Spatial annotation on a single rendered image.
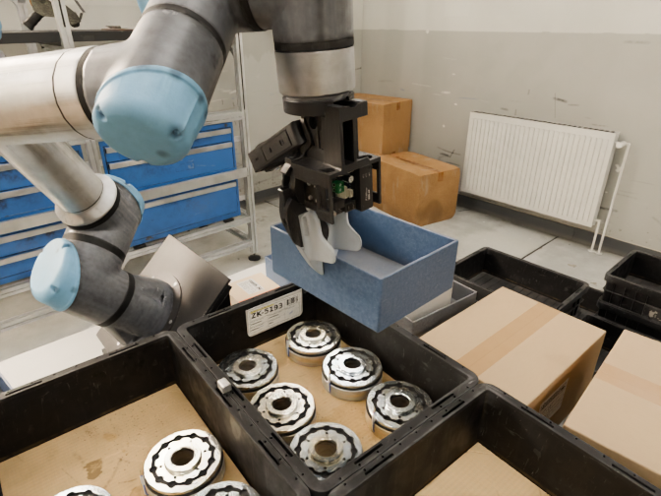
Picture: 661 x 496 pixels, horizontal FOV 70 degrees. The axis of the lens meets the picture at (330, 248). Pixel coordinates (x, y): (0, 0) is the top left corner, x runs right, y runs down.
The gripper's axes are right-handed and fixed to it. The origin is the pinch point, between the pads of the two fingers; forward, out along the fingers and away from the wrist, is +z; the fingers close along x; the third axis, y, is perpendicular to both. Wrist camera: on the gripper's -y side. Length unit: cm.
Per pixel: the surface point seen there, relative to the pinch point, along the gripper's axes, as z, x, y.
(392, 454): 19.5, -2.8, 14.6
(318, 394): 29.9, 2.5, -7.0
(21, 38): -19, 9, -196
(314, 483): 18.6, -12.3, 11.6
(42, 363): 40, -31, -65
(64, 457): 26.9, -32.8, -21.0
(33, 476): 26.5, -36.8, -20.2
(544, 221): 130, 280, -97
